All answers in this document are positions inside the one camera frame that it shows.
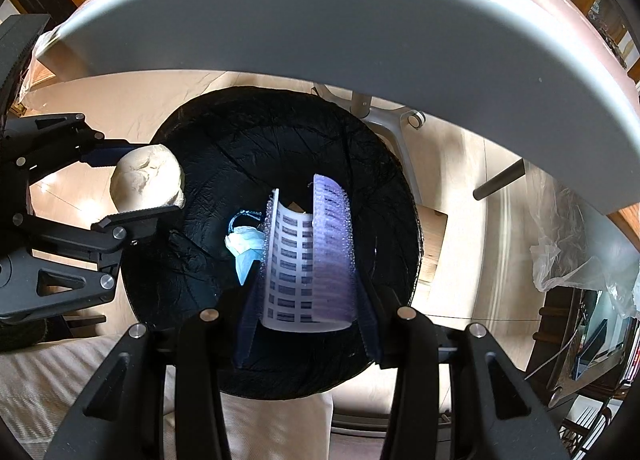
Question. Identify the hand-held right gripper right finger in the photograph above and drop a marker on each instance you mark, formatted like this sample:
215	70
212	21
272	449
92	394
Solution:
371	325

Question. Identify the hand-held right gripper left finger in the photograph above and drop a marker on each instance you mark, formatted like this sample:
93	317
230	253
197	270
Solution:
247	335

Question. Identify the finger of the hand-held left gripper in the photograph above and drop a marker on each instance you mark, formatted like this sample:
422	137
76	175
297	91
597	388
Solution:
140	221
107	156

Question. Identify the white paper ball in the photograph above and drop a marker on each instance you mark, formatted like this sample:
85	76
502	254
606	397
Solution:
145	177

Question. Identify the large purple hair roller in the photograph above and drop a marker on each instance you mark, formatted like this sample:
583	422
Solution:
300	265

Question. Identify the trash bin with black bag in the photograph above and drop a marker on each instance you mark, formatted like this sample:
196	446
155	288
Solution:
300	150

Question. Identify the blue face mask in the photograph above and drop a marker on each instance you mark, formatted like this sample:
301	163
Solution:
245	245

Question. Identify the beige striped cloth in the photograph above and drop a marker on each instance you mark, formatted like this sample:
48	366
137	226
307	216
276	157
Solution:
50	390

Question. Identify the grey metal table leg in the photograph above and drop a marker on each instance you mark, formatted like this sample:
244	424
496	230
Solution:
395	130

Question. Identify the clear plastic sheet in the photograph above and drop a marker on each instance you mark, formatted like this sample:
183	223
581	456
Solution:
560	260

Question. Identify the glass coffee table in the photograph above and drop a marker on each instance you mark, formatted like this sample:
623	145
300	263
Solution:
600	335

